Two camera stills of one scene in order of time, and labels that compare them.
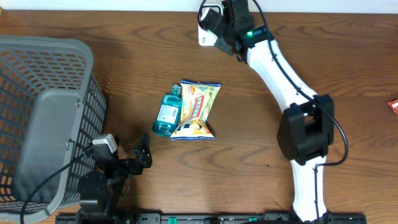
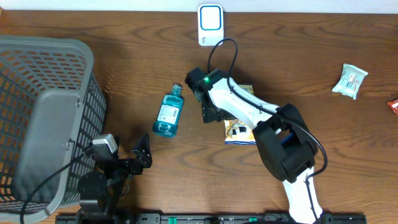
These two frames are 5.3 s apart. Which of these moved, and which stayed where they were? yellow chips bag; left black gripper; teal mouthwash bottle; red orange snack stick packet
Moved: yellow chips bag
Stayed: teal mouthwash bottle; left black gripper; red orange snack stick packet
